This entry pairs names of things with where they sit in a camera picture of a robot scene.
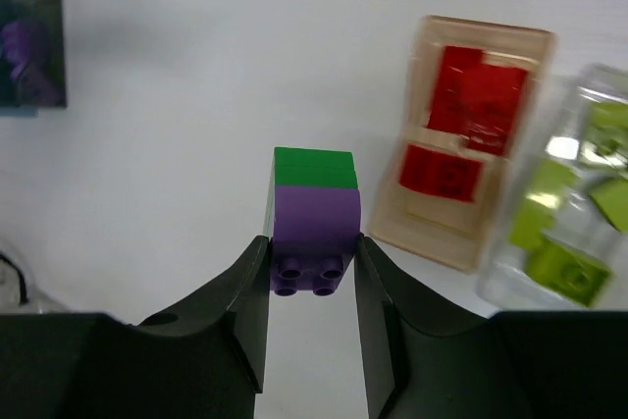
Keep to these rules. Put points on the clear plastic bin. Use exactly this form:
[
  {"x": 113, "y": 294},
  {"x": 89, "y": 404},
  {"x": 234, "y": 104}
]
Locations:
[{"x": 563, "y": 236}]

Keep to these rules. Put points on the multicolour lego tower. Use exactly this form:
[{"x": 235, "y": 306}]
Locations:
[{"x": 313, "y": 219}]

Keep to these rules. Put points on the wooden tan bin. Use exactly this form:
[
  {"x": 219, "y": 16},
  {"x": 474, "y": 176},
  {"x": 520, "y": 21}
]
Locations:
[{"x": 450, "y": 232}]

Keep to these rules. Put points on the blue plastic bin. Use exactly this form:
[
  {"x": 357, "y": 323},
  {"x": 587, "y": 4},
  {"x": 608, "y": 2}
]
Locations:
[{"x": 18, "y": 112}]

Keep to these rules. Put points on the purple rounded lego brick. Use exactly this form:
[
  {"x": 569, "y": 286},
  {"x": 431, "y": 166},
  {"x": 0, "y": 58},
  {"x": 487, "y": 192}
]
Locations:
[{"x": 26, "y": 48}]

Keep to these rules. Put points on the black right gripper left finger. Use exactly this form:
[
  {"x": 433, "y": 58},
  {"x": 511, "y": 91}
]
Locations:
[{"x": 202, "y": 357}]

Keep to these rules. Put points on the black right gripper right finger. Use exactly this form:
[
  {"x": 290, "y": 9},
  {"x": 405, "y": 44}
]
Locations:
[{"x": 427, "y": 357}]

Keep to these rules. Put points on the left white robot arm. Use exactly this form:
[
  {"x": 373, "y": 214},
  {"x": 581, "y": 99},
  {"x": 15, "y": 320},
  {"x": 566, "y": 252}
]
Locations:
[{"x": 20, "y": 293}]

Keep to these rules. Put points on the lime green lego bricks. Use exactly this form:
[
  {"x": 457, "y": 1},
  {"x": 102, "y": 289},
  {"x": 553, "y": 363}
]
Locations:
[{"x": 542, "y": 197}]

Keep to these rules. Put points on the red rounded lego brick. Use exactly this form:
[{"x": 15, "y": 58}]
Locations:
[{"x": 476, "y": 100}]

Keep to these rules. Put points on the dark smoky plastic bin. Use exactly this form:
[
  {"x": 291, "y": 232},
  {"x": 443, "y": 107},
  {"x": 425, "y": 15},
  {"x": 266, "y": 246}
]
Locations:
[{"x": 51, "y": 13}]

